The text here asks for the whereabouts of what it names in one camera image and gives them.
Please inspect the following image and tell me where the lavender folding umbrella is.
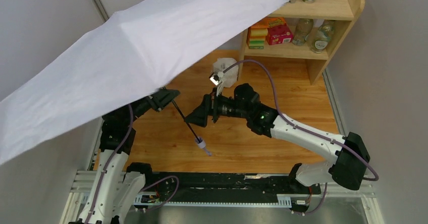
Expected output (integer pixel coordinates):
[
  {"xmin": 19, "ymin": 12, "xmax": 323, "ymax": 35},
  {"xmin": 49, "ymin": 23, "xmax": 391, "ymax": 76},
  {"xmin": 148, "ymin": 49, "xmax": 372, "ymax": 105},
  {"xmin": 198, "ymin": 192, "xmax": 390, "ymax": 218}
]
[{"xmin": 1, "ymin": 0, "xmax": 288, "ymax": 163}]

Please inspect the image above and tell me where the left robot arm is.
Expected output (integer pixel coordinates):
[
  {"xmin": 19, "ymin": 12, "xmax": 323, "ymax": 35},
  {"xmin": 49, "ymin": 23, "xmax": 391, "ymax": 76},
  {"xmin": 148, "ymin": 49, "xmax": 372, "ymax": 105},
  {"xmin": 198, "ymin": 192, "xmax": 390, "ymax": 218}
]
[{"xmin": 75, "ymin": 89, "xmax": 180, "ymax": 223}]

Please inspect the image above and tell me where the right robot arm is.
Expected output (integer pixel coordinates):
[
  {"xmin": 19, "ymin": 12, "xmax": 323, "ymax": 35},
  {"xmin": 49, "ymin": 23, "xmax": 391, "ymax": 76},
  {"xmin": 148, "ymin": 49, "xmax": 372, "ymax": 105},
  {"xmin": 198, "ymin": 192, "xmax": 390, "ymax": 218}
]
[{"xmin": 185, "ymin": 83, "xmax": 370, "ymax": 191}]

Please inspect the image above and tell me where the white crumpled paper bag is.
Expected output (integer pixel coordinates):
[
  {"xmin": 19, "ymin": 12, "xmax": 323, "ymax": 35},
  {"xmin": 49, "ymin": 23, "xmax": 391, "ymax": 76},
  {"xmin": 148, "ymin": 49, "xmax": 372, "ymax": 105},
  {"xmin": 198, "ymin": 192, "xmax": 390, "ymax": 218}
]
[{"xmin": 212, "ymin": 58, "xmax": 239, "ymax": 88}]

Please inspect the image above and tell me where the stacked sponges pack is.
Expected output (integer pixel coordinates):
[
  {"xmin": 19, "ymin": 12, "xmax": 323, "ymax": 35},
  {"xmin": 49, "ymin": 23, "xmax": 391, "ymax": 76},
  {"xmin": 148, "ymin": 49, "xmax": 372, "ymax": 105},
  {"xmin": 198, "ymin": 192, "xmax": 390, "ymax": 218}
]
[{"xmin": 247, "ymin": 28, "xmax": 268, "ymax": 49}]

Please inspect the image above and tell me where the red snack box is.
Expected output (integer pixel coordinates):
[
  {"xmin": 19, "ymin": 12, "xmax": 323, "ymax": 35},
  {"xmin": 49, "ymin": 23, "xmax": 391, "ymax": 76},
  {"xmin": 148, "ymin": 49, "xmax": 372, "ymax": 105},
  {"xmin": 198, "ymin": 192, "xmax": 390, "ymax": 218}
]
[{"xmin": 266, "ymin": 24, "xmax": 293, "ymax": 45}]

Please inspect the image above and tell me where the orange snack box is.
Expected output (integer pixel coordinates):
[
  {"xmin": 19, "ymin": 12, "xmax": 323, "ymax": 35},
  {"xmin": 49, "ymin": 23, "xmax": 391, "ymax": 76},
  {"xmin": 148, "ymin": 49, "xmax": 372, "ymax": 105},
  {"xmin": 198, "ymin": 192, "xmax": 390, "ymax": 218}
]
[{"xmin": 250, "ymin": 17, "xmax": 286, "ymax": 29}]

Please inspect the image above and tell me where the clear glass bottle left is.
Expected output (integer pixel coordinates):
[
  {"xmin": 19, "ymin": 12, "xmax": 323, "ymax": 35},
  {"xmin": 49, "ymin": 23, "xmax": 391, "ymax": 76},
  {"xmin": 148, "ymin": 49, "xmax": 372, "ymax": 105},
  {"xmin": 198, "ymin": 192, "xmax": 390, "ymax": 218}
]
[{"xmin": 292, "ymin": 18, "xmax": 314, "ymax": 46}]

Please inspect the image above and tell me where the clear glass bottle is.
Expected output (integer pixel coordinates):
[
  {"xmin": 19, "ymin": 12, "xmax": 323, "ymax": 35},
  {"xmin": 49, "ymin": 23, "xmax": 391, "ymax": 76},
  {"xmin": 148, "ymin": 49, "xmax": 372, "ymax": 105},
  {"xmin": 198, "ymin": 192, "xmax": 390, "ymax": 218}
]
[
  {"xmin": 292, "ymin": 18, "xmax": 314, "ymax": 46},
  {"xmin": 311, "ymin": 20, "xmax": 336, "ymax": 53}
]

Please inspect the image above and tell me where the clear glass bottle right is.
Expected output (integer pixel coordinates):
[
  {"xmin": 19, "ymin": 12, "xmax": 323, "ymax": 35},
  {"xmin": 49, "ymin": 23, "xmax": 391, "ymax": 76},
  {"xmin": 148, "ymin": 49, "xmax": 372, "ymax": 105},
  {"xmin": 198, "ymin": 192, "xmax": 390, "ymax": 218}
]
[{"xmin": 311, "ymin": 20, "xmax": 336, "ymax": 53}]

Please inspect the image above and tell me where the wooden shelf unit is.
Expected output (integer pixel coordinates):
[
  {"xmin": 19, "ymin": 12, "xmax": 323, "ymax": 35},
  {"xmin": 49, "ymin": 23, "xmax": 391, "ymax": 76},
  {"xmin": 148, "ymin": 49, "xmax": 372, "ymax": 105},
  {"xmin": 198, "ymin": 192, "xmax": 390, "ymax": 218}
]
[{"xmin": 238, "ymin": 0, "xmax": 366, "ymax": 86}]

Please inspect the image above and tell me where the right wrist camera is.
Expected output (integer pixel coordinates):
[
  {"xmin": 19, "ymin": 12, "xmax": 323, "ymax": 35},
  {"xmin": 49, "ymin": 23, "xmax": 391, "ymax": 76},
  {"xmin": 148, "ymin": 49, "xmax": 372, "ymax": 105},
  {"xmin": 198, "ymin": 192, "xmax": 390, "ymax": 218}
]
[{"xmin": 209, "ymin": 71, "xmax": 224, "ymax": 96}]

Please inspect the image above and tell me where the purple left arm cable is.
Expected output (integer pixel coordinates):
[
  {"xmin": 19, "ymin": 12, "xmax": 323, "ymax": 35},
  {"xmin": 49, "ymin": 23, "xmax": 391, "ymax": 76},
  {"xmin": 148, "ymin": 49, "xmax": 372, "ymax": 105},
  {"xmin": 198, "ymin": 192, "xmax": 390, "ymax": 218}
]
[{"xmin": 83, "ymin": 103, "xmax": 134, "ymax": 224}]

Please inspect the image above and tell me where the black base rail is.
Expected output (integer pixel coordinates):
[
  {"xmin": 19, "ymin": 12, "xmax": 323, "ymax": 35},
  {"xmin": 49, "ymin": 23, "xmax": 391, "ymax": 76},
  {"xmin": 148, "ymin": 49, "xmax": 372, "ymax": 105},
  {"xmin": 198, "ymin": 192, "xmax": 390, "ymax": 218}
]
[{"xmin": 134, "ymin": 172, "xmax": 321, "ymax": 206}]

